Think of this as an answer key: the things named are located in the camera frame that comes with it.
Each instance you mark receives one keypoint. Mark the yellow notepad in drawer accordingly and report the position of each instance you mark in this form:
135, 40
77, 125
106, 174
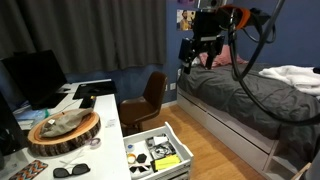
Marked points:
166, 162

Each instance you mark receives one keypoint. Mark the pink pillow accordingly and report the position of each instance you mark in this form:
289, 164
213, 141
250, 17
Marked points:
222, 59

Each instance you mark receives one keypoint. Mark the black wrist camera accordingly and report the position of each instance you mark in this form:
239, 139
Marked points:
186, 50

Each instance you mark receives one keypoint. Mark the black desk mat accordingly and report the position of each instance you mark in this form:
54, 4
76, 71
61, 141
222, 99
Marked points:
95, 89

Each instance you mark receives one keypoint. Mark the grey flat cap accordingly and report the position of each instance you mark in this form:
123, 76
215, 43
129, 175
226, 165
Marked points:
68, 121

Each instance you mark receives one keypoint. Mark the round wooden log slab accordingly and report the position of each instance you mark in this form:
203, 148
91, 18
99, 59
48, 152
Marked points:
41, 146

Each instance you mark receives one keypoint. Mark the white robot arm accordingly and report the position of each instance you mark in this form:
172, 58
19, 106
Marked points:
231, 19

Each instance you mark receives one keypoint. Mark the brown leather chair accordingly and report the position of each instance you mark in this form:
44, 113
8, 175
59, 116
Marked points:
133, 112

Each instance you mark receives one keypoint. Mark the sunglasses in drawer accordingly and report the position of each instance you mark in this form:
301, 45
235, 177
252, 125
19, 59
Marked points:
140, 168

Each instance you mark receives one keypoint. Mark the black sunglasses clear temples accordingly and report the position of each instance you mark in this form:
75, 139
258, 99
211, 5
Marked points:
70, 169

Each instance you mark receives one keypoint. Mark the white round blue-lid container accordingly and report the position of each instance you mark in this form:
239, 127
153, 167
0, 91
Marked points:
130, 147

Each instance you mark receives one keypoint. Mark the bed with grey duvet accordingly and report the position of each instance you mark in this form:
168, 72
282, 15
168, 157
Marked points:
220, 104

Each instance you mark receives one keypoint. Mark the clear tape roll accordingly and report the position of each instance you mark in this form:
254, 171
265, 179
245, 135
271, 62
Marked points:
94, 142

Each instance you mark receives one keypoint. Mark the black hexagonal box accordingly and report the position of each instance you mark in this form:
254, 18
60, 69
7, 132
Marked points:
141, 158

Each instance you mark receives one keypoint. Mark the yellow green bangle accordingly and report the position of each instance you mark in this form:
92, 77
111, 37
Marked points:
131, 158

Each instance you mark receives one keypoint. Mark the white wall socket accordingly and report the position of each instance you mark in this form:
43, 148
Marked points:
172, 86

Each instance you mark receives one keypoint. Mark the white towel on bed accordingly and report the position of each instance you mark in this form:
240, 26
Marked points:
302, 78

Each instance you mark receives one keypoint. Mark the white open drawer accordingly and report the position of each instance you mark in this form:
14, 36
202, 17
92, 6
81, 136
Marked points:
181, 171

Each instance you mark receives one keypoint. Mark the black smartphone on desk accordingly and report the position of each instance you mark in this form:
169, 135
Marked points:
88, 102

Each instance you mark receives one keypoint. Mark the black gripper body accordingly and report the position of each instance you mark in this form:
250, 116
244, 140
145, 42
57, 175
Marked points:
207, 33

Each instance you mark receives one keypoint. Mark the dark grey curtain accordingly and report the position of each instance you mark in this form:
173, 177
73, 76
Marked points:
86, 35

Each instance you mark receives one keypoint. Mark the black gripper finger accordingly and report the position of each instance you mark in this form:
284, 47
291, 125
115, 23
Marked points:
188, 63
210, 59

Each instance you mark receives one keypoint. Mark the basketball player poster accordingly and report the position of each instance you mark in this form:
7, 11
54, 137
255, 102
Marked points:
185, 19

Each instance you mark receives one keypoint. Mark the black computer monitor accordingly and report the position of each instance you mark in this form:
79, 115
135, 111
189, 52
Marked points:
39, 77

